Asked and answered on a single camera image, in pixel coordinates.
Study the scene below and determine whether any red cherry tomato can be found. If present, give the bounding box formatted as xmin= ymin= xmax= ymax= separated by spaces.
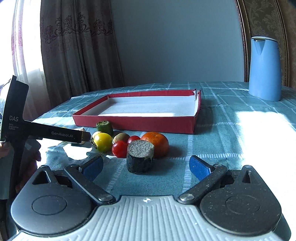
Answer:
xmin=127 ymin=135 xmax=140 ymax=144
xmin=111 ymin=141 xmax=128 ymax=158

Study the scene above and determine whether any large yellow-green tomato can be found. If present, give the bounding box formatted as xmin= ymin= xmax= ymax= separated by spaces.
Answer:
xmin=92 ymin=133 xmax=113 ymax=153

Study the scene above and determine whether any blue electric kettle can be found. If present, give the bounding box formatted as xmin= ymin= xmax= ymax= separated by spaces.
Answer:
xmin=248 ymin=36 xmax=281 ymax=101

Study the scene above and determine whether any orange mandarin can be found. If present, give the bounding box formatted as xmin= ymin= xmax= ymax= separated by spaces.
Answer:
xmin=140 ymin=132 xmax=170 ymax=159

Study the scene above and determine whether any dark wooden door frame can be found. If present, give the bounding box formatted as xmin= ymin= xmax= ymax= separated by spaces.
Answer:
xmin=234 ymin=1 xmax=290 ymax=87

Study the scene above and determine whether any green cucumber chunk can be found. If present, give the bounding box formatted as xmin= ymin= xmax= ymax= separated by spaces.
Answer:
xmin=96 ymin=120 xmax=113 ymax=136

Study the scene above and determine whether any dark eggplant chunk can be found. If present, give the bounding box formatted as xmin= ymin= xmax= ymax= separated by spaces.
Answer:
xmin=126 ymin=140 xmax=154 ymax=174

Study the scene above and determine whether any red cardboard tray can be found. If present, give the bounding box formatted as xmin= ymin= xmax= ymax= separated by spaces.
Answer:
xmin=73 ymin=89 xmax=201 ymax=134

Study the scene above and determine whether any teal plaid tablecloth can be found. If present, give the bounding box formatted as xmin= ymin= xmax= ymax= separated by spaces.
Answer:
xmin=32 ymin=81 xmax=296 ymax=200

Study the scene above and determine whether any brown longan fruit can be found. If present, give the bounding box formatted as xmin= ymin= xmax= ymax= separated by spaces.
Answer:
xmin=92 ymin=131 xmax=101 ymax=138
xmin=113 ymin=133 xmax=130 ymax=143

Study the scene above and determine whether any person's left hand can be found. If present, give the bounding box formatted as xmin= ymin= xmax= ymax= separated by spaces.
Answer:
xmin=0 ymin=142 xmax=14 ymax=159

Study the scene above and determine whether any brown patterned curtain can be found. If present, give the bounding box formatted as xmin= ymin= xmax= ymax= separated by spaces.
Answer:
xmin=40 ymin=1 xmax=124 ymax=105

